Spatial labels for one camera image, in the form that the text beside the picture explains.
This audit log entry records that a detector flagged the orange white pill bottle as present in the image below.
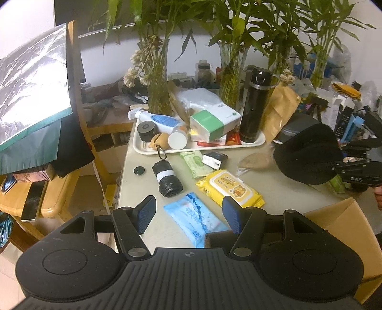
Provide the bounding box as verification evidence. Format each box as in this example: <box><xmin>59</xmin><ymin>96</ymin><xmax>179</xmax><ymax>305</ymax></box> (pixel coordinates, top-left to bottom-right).
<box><xmin>168</xmin><ymin>126</ymin><xmax>188</xmax><ymax>150</ymax></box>

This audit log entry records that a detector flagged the small black round speaker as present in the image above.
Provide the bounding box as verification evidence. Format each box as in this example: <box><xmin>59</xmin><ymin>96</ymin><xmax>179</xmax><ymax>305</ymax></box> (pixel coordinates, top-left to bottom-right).
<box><xmin>137</xmin><ymin>121</ymin><xmax>159</xmax><ymax>143</ymax></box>

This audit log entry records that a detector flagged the far right vase plant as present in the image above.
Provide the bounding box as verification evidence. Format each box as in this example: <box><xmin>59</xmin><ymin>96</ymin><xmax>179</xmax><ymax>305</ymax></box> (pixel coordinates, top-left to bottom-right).
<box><xmin>299</xmin><ymin>0</ymin><xmax>374</xmax><ymax>88</ymax></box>

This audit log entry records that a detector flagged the right glass vase plant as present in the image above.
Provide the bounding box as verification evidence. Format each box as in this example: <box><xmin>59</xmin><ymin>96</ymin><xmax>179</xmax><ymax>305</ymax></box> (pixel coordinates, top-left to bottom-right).
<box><xmin>254</xmin><ymin>1</ymin><xmax>306</xmax><ymax>76</ymax></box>

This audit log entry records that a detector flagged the glass vase plant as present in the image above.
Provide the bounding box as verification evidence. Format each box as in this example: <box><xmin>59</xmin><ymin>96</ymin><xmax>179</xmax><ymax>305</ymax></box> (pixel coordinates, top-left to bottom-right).
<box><xmin>101</xmin><ymin>0</ymin><xmax>198</xmax><ymax>116</ymax></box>
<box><xmin>254</xmin><ymin>1</ymin><xmax>306</xmax><ymax>76</ymax></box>
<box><xmin>209</xmin><ymin>1</ymin><xmax>267</xmax><ymax>109</ymax></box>

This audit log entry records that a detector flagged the cardboard box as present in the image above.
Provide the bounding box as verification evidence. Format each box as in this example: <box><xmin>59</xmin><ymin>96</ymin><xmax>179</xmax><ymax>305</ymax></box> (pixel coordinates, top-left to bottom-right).
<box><xmin>304</xmin><ymin>198</ymin><xmax>382</xmax><ymax>304</ymax></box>

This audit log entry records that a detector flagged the black thermos bottle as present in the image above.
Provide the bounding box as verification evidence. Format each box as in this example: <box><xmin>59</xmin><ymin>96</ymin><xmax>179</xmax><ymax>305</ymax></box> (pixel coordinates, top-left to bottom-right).
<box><xmin>239</xmin><ymin>67</ymin><xmax>272</xmax><ymax>143</ymax></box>

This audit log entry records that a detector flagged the tan keychain pouch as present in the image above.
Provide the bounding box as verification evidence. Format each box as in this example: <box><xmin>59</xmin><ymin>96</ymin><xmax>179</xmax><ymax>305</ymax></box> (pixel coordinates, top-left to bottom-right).
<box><xmin>149</xmin><ymin>133</ymin><xmax>169</xmax><ymax>160</ymax></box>

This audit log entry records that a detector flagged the black round cap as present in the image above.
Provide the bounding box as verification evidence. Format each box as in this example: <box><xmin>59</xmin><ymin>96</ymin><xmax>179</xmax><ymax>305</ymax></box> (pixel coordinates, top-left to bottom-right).
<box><xmin>133</xmin><ymin>166</ymin><xmax>146</xmax><ymax>176</ymax></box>

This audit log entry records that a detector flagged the middle glass vase plant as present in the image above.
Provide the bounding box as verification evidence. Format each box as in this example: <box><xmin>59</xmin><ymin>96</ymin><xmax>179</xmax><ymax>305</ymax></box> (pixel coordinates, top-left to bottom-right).
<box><xmin>209</xmin><ymin>1</ymin><xmax>267</xmax><ymax>109</ymax></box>

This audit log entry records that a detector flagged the silver green foil bag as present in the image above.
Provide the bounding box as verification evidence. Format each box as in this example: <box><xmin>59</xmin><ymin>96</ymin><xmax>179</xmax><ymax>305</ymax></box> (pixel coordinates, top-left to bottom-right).
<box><xmin>1</xmin><ymin>25</ymin><xmax>73</xmax><ymax>174</ymax></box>

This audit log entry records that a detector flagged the yellow wet wipes pack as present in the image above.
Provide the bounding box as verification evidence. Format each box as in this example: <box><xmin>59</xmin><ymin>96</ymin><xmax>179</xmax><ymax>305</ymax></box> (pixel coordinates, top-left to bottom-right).
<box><xmin>196</xmin><ymin>169</ymin><xmax>265</xmax><ymax>208</ymax></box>

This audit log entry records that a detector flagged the white plastic bag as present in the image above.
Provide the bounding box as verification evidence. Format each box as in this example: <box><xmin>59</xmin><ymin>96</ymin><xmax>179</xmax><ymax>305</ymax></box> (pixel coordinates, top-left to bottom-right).
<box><xmin>175</xmin><ymin>88</ymin><xmax>223</xmax><ymax>115</ymax></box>

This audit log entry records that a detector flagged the white plastic tray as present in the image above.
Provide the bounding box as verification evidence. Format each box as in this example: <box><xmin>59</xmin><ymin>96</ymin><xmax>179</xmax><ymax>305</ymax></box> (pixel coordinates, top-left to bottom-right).
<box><xmin>129</xmin><ymin>120</ymin><xmax>266</xmax><ymax>156</ymax></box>

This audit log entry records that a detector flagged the black knit beanie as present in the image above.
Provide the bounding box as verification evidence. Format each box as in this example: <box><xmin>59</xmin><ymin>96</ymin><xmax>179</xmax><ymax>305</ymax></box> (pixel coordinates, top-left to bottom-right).
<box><xmin>273</xmin><ymin>123</ymin><xmax>343</xmax><ymax>185</ymax></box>

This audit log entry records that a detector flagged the green wet wipes pack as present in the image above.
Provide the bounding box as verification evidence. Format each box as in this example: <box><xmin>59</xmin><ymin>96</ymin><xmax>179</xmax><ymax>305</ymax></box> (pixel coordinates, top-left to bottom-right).
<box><xmin>180</xmin><ymin>150</ymin><xmax>213</xmax><ymax>179</ymax></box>

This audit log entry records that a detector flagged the black trash bag roll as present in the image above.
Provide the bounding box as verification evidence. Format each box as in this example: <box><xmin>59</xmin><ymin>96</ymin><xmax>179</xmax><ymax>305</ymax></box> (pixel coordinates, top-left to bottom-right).
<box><xmin>152</xmin><ymin>160</ymin><xmax>183</xmax><ymax>198</ymax></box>

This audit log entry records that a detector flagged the smartphone on stool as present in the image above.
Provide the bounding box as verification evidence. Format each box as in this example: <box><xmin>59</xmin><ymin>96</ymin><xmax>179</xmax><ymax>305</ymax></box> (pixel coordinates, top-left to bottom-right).
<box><xmin>21</xmin><ymin>181</ymin><xmax>48</xmax><ymax>222</ymax></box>

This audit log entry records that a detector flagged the left glass vase plant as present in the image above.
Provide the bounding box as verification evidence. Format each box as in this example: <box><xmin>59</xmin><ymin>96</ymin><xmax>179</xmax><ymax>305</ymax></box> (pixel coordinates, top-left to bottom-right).
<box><xmin>101</xmin><ymin>0</ymin><xmax>198</xmax><ymax>116</ymax></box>

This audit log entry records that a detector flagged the beige drawstring pouch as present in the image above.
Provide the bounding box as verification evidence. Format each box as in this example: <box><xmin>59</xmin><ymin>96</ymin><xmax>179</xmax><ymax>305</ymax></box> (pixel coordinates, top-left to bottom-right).
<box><xmin>236</xmin><ymin>152</ymin><xmax>275</xmax><ymax>176</ymax></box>

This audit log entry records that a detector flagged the black tall box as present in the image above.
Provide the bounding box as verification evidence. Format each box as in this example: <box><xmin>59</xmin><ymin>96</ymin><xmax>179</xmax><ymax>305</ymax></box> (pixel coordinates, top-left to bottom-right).
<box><xmin>334</xmin><ymin>106</ymin><xmax>354</xmax><ymax>139</ymax></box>

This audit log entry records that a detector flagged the wooden stool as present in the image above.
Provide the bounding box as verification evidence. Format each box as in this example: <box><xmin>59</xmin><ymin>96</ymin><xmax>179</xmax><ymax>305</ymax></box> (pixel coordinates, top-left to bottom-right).
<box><xmin>1</xmin><ymin>169</ymin><xmax>80</xmax><ymax>241</ymax></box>

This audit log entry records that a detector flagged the brown paper bag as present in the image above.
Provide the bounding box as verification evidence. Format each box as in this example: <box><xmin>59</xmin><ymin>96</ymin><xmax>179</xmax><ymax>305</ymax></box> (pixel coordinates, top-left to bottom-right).
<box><xmin>260</xmin><ymin>82</ymin><xmax>301</xmax><ymax>144</ymax></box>

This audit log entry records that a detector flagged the green white box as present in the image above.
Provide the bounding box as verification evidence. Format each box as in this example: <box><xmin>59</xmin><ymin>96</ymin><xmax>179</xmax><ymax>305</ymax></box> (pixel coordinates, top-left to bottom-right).
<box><xmin>190</xmin><ymin>110</ymin><xmax>241</xmax><ymax>142</ymax></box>

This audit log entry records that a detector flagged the grey zip case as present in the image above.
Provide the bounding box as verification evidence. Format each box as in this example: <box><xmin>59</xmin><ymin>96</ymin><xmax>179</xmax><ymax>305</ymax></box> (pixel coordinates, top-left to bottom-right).
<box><xmin>273</xmin><ymin>112</ymin><xmax>319</xmax><ymax>144</ymax></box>

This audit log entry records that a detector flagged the blue tissue pack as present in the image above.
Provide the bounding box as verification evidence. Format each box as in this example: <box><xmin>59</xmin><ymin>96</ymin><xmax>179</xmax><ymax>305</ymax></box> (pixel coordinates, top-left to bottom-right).
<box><xmin>164</xmin><ymin>192</ymin><xmax>228</xmax><ymax>248</ymax></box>

